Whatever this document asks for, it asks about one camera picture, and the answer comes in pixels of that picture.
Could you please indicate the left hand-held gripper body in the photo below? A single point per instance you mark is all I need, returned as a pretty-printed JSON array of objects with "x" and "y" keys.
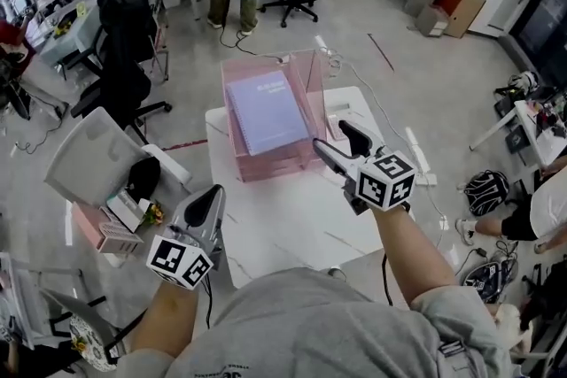
[{"x": 179, "y": 261}]

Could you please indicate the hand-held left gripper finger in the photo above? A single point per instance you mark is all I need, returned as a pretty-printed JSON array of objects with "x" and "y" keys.
[
  {"x": 179, "y": 212},
  {"x": 201, "y": 205}
]

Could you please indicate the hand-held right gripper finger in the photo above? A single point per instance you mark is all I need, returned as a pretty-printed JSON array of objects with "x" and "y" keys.
[
  {"x": 358, "y": 139},
  {"x": 332, "y": 157}
]

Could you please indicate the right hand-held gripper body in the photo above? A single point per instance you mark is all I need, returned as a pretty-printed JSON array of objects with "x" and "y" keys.
[{"x": 385, "y": 183}]

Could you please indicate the pink desk organizer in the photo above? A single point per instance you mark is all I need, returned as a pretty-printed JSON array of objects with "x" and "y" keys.
[{"x": 266, "y": 166}]

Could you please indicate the purple spiral notebook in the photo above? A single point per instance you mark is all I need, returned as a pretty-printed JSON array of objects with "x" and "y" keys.
[{"x": 270, "y": 110}]

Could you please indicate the person's right forearm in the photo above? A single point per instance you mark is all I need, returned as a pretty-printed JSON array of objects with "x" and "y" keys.
[{"x": 412, "y": 252}]

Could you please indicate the person's left forearm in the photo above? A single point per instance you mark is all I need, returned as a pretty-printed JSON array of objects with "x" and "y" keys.
[{"x": 164, "y": 318}]

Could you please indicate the white side desk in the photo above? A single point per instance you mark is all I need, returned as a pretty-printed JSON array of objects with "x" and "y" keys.
[{"x": 538, "y": 133}]

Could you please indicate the yellow flower bunch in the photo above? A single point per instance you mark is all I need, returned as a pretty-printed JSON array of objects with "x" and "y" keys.
[{"x": 154, "y": 213}]

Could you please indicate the white flat box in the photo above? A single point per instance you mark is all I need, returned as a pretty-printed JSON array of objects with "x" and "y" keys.
[{"x": 345, "y": 107}]

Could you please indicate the white power strip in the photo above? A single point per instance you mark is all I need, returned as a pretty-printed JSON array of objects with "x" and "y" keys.
[{"x": 421, "y": 164}]

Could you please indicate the black cap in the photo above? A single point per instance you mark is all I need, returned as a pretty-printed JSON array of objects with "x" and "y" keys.
[{"x": 144, "y": 177}]

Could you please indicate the white small box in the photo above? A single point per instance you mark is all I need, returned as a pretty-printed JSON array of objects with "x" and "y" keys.
[{"x": 126, "y": 208}]

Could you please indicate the pink slotted file box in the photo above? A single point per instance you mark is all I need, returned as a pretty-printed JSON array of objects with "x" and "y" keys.
[{"x": 111, "y": 234}]

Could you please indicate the black patterned backpack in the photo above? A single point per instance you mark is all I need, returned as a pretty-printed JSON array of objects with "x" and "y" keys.
[
  {"x": 487, "y": 192},
  {"x": 489, "y": 279}
]

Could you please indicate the grey mesh white chair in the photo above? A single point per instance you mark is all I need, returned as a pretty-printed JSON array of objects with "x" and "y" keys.
[{"x": 84, "y": 164}]

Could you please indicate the floral round chair seat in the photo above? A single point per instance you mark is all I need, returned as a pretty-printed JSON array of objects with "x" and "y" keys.
[{"x": 90, "y": 343}]

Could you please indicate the person's grey shirt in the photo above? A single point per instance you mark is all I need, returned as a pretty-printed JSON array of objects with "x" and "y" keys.
[{"x": 332, "y": 323}]

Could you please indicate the black mesh office chair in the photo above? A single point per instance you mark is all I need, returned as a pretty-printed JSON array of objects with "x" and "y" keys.
[{"x": 121, "y": 57}]

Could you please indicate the cardboard box with red panel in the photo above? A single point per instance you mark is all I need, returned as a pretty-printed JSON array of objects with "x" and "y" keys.
[{"x": 460, "y": 9}]

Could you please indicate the table with pale blue cloth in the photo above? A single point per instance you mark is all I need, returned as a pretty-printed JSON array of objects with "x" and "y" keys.
[{"x": 66, "y": 40}]

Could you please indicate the black wall screen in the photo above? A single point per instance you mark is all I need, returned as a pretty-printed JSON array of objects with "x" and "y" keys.
[{"x": 542, "y": 13}]

